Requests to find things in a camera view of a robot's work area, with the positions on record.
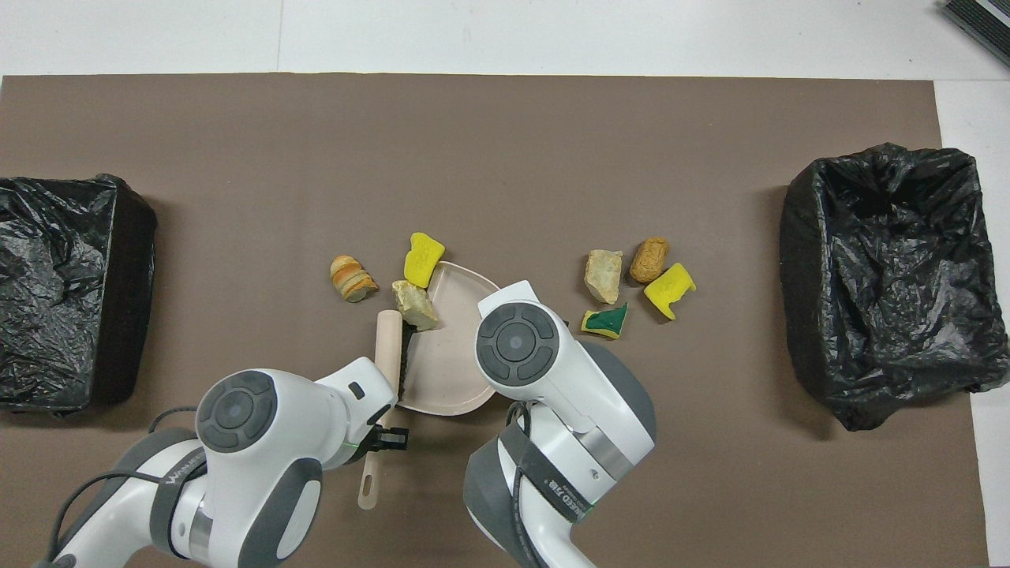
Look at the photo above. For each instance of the green and yellow sponge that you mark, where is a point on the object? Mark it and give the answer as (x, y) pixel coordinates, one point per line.
(607, 322)

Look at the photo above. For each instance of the pale bread chunk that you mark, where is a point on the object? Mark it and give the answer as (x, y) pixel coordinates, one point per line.
(416, 306)

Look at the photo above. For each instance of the striped croissant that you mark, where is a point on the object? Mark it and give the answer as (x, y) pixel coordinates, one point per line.
(353, 278)

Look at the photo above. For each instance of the brown bread roll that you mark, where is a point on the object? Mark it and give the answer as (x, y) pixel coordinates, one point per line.
(649, 260)

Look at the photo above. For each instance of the beige hand brush black bristles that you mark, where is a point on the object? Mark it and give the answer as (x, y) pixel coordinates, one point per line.
(387, 339)

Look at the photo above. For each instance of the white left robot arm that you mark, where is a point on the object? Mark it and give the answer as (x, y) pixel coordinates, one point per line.
(260, 442)

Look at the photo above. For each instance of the beige bread chunk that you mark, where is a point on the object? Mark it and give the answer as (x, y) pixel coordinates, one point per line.
(604, 276)

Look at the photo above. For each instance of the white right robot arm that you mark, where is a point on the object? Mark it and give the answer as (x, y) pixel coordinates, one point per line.
(544, 371)

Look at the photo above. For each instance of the loose black bag lined bin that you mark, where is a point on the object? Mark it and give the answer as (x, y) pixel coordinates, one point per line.
(892, 284)

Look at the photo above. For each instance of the dark ribbed grate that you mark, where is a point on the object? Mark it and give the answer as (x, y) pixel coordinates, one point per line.
(982, 24)

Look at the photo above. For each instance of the beige plastic dustpan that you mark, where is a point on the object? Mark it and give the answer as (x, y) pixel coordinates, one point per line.
(450, 355)

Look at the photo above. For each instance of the brown table mat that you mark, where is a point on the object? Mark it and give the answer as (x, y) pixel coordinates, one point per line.
(505, 158)

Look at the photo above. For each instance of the boxy black bag lined bin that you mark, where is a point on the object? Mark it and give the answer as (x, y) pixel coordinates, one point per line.
(63, 292)

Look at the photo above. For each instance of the curved yellow sponge piece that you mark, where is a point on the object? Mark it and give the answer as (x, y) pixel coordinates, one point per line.
(669, 290)

